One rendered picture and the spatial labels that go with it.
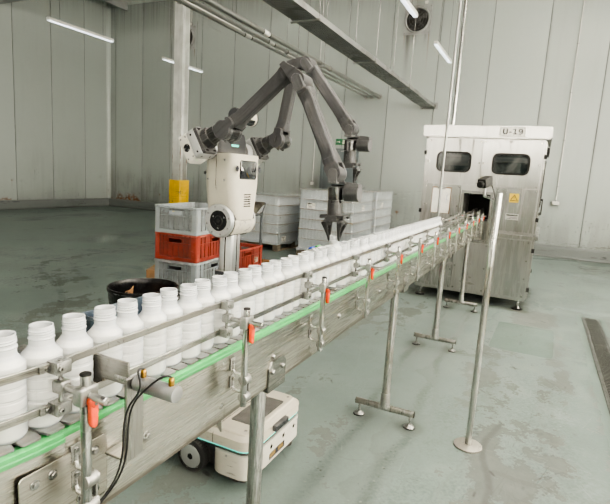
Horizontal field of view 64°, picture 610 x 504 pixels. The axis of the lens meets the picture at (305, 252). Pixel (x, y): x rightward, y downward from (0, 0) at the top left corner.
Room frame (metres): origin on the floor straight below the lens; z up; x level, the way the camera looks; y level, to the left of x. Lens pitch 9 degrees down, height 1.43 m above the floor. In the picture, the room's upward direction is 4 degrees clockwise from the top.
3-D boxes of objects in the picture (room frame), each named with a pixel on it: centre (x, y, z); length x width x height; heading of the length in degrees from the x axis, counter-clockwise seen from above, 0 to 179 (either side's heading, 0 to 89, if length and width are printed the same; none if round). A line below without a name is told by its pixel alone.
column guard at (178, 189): (11.51, 3.05, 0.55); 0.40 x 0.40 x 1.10; 65
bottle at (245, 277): (1.27, 0.16, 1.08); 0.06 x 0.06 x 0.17
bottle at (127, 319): (0.91, 0.34, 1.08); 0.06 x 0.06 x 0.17
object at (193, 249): (4.15, 0.95, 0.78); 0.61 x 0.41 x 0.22; 161
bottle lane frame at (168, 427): (2.73, -0.53, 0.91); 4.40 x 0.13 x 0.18; 155
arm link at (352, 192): (1.84, -0.14, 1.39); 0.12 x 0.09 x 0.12; 64
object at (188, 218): (4.15, 0.95, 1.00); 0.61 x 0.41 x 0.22; 162
